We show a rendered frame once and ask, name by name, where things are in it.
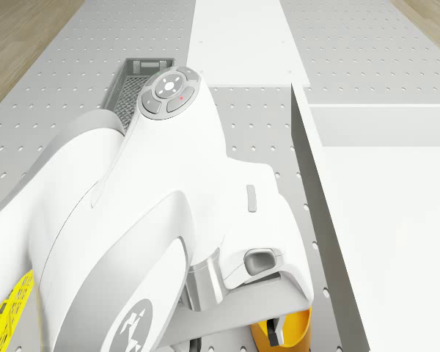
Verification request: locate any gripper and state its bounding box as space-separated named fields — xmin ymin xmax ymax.
xmin=265 ymin=314 xmax=287 ymax=348

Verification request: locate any yellow bowl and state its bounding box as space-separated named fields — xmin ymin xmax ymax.
xmin=249 ymin=307 xmax=312 ymax=352

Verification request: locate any white cabinet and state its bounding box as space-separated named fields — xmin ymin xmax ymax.
xmin=290 ymin=82 xmax=440 ymax=352

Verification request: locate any yellow basket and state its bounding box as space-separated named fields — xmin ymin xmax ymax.
xmin=0 ymin=209 xmax=36 ymax=352

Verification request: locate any white board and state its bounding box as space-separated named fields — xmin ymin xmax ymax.
xmin=186 ymin=0 xmax=311 ymax=88

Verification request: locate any dark grey basket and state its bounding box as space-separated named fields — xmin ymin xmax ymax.
xmin=101 ymin=56 xmax=177 ymax=133

